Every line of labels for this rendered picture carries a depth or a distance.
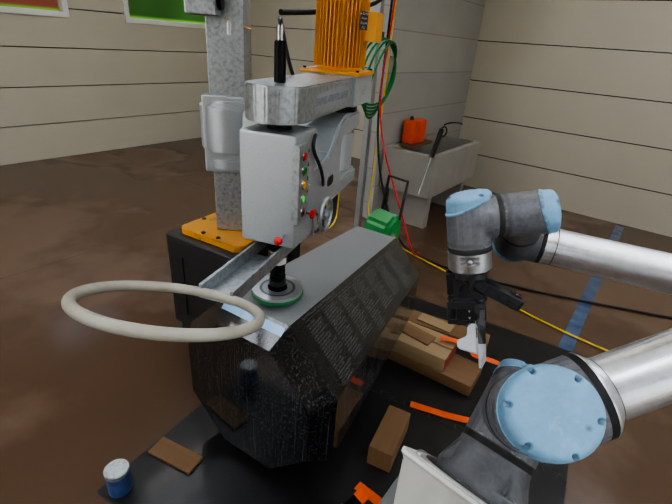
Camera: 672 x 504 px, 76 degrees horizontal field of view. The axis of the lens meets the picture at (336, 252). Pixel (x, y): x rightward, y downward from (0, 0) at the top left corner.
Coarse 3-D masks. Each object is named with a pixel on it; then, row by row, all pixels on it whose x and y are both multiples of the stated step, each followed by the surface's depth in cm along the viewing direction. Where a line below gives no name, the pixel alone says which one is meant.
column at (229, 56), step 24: (240, 0) 207; (216, 24) 212; (240, 24) 212; (216, 48) 217; (240, 48) 217; (216, 72) 222; (240, 72) 222; (240, 96) 227; (216, 192) 250; (240, 192) 250; (216, 216) 258; (240, 216) 257
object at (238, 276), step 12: (240, 252) 156; (252, 252) 164; (276, 252) 159; (288, 252) 169; (228, 264) 147; (240, 264) 156; (252, 264) 158; (264, 264) 149; (276, 264) 160; (216, 276) 141; (228, 276) 148; (240, 276) 149; (252, 276) 142; (264, 276) 151; (216, 288) 140; (228, 288) 141; (240, 288) 135; (216, 300) 134
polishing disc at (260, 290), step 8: (264, 280) 186; (288, 280) 188; (296, 280) 188; (256, 288) 180; (264, 288) 180; (288, 288) 182; (296, 288) 182; (256, 296) 176; (264, 296) 175; (272, 296) 175; (280, 296) 176; (288, 296) 176; (296, 296) 177
